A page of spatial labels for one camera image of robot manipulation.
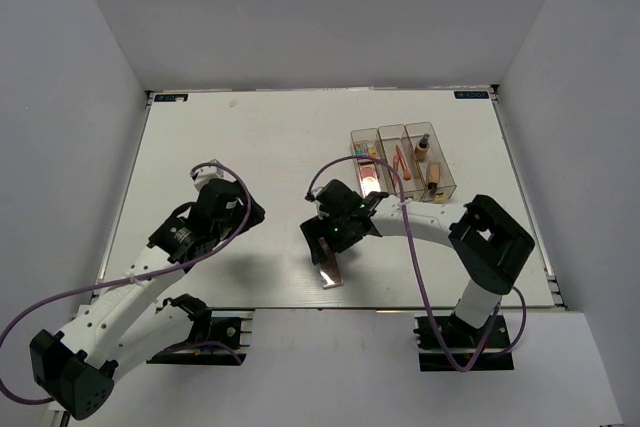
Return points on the left clear organizer bin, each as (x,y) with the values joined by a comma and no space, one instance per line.
(373,135)

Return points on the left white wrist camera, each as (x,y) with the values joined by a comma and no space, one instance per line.
(203,174)

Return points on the clear organizer bin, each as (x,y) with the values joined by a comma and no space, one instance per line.
(394,135)
(373,135)
(447,185)

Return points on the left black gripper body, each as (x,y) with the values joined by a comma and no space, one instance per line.
(226,224)

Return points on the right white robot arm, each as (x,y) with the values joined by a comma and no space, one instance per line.
(491,245)

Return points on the silver eyeshadow palette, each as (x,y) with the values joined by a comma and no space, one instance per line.
(329,270)

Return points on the right clear organizer bin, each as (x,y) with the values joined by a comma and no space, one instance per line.
(447,185)

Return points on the foundation bottle with pump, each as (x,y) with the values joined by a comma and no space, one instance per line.
(421,148)

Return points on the colourful square eyeshadow palette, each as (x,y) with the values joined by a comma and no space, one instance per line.
(367,149)

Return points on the pink makeup brush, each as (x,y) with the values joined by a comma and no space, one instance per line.
(406,172)

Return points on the orange makeup brush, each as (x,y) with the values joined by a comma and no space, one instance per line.
(395,164)

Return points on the middle clear organizer bin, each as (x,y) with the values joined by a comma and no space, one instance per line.
(394,135)

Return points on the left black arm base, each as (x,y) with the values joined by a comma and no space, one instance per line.
(226,343)

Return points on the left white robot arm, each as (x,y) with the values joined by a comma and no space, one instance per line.
(127,325)

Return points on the pink blush palette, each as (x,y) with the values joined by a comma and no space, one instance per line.
(369,178)

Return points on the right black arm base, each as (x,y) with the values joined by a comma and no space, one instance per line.
(431,357)

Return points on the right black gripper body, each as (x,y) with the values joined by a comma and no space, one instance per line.
(333,229)

